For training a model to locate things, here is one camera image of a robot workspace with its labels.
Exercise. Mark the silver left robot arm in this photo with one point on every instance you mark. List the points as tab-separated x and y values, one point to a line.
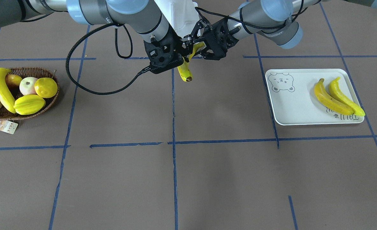
275	20

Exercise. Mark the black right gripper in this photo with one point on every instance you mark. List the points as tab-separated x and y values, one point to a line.
176	42

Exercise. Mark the brown wicker fruit basket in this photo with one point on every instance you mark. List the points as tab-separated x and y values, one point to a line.
37	72

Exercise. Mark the deep yellow banana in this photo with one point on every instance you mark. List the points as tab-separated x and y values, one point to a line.
331	103

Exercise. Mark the paper price tag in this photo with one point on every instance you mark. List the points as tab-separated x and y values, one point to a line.
8	127

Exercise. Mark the yellow pear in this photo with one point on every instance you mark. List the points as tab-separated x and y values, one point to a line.
46	87

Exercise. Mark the long yellow banana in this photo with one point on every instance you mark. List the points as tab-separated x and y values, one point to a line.
6	97

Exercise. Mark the yellow banana with dark tip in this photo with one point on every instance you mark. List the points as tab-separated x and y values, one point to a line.
183	69

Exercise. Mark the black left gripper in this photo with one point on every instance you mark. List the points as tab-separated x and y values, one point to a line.
206	34

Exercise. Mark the yellow star fruit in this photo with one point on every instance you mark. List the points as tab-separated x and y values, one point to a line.
29	104

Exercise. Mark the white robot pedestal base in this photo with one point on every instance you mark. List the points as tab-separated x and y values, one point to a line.
181	15

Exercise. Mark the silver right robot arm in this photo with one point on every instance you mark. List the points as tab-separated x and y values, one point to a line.
144	16

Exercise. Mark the bright yellow-green banana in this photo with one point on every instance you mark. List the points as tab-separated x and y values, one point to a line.
336	93

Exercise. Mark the white rectangular bear tray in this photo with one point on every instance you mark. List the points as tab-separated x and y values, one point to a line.
293	102

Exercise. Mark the pale green red apple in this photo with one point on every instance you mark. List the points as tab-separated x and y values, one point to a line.
26	86

